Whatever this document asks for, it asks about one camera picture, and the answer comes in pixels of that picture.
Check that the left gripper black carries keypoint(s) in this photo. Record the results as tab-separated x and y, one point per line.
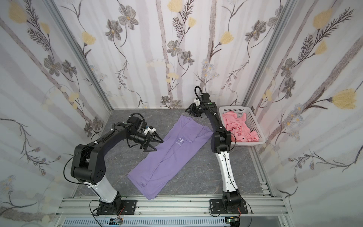
148	139

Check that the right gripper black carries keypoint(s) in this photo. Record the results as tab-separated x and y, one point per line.
194	109

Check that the purple t-shirt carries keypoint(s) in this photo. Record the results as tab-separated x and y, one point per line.
181	143

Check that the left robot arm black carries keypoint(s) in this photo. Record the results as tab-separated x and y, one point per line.
88	162

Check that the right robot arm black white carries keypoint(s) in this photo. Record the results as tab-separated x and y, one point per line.
220	146

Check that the white plastic laundry basket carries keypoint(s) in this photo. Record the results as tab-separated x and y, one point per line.
251	122

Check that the pink t-shirt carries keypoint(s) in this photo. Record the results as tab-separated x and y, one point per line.
237	126

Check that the small circuit board left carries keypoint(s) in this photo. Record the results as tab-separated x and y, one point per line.
116	221

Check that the small circuit board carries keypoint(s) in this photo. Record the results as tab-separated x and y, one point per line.
233	221
116	221

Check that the white ventilation grille strip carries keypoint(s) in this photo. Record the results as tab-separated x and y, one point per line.
148	222

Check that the small circuit board right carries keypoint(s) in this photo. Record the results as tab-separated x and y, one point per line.
233	221

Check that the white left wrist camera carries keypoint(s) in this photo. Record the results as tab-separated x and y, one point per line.
149	129

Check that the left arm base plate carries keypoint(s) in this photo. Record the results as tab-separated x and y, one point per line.
123	207

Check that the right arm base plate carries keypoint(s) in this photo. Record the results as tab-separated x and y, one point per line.
216	207

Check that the aluminium front rail frame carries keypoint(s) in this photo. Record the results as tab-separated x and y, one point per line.
263	210

